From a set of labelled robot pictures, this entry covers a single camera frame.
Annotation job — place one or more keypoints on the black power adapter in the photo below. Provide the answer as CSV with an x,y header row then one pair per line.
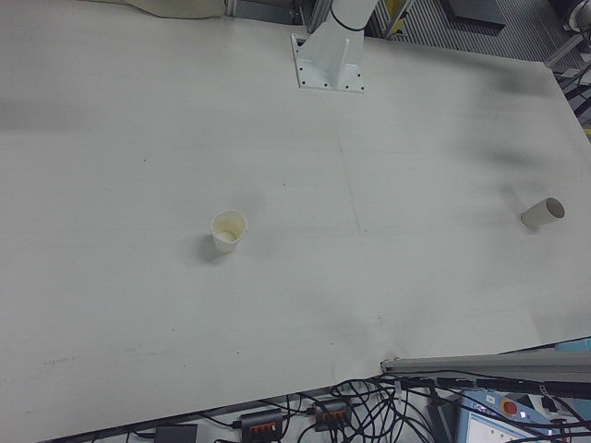
x,y
175,434

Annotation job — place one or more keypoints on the light blue plastic bin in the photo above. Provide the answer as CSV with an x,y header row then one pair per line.
x,y
575,345

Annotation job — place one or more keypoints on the grey teach pendant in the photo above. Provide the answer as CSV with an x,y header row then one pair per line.
x,y
489,415

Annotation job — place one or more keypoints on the yellow black striped bracket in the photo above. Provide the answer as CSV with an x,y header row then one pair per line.
x,y
397,18

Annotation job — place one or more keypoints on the dark grey box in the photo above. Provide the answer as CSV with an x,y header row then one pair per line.
x,y
475,10

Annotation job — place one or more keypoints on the white post mount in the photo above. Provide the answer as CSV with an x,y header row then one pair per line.
x,y
330,60

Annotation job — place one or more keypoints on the black orange power hub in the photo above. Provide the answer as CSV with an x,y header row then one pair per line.
x,y
261,417
330,408

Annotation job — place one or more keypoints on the aluminium profile camera frame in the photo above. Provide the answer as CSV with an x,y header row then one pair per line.
x,y
461,364

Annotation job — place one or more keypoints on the white paper cup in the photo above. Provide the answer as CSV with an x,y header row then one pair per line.
x,y
538,216
228,226

